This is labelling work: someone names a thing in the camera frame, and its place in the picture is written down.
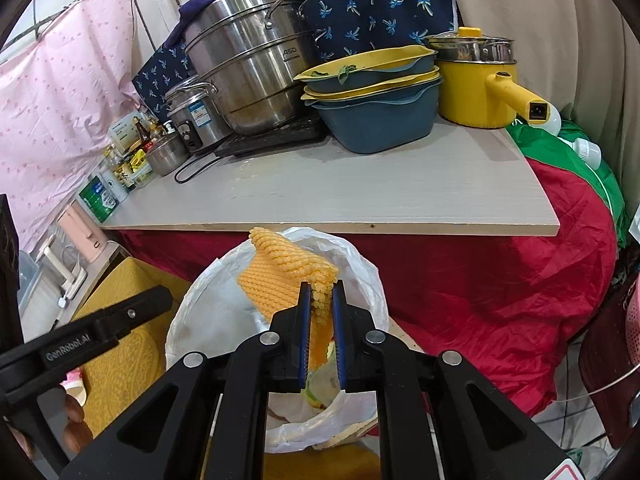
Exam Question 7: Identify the orange mesh sponge cloth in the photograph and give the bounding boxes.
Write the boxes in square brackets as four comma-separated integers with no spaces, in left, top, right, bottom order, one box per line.
[238,226,338,370]

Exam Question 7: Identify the white lined trash bin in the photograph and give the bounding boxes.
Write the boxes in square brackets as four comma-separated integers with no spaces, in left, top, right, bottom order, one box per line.
[165,226,390,453]

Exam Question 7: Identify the white dish box clear lid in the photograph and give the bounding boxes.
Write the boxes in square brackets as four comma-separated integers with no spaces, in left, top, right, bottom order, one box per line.
[17,250,62,341]

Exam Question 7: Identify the yellow patterned tablecloth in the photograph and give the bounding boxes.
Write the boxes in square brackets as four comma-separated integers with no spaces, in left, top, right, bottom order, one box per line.
[75,257,381,479]

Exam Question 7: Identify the white glass kettle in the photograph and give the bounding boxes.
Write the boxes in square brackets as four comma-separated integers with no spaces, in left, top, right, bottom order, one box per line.
[35,234,88,300]

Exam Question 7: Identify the green yellow snack packet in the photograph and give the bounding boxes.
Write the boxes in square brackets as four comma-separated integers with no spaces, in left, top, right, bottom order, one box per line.
[303,341,341,410]

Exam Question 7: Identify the pink electric kettle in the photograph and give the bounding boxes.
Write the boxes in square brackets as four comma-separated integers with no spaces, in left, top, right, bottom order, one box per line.
[56,200,107,263]

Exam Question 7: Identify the green white can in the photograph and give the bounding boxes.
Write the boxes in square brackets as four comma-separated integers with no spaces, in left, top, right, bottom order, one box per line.
[79,176,118,223]

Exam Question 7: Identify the white bottle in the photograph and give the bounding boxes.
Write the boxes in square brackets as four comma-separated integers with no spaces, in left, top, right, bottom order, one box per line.
[100,167,128,203]

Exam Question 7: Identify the pink basket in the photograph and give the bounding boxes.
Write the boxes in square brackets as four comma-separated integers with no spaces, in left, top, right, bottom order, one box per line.
[623,278,640,370]

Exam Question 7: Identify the white box on shelf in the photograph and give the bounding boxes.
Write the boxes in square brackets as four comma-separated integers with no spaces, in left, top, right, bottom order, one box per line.
[107,112,143,155]

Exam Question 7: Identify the small steel bowl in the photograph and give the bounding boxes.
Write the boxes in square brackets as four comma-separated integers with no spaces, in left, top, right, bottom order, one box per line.
[146,133,191,177]

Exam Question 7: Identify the pink dotted curtain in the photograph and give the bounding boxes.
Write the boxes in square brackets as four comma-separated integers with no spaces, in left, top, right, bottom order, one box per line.
[1,0,140,252]

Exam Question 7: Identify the green cloth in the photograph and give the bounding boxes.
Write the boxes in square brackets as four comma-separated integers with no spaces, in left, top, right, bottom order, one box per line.
[506,119,630,248]

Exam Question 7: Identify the black induction cooker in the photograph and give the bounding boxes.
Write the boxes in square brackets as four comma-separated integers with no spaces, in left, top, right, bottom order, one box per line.
[214,116,330,157]

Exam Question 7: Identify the steel rice cooker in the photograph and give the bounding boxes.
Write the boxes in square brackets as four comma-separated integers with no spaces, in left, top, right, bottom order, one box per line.
[165,76,232,154]

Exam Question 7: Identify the white bulb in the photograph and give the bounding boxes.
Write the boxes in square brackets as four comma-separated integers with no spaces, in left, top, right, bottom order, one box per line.
[522,104,562,136]

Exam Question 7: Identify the stacked blue yellow basins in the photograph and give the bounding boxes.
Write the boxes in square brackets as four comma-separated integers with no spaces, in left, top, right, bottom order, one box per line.
[294,44,442,155]

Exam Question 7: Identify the yellow electric pot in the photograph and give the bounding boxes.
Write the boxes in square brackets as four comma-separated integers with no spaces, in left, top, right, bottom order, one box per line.
[427,26,550,129]

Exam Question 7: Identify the large steel steamer pot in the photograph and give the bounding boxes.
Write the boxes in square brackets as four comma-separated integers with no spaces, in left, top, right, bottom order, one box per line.
[183,0,320,136]

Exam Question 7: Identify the black power cable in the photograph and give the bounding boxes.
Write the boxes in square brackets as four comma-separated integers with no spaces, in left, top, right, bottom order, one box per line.
[173,152,222,186]

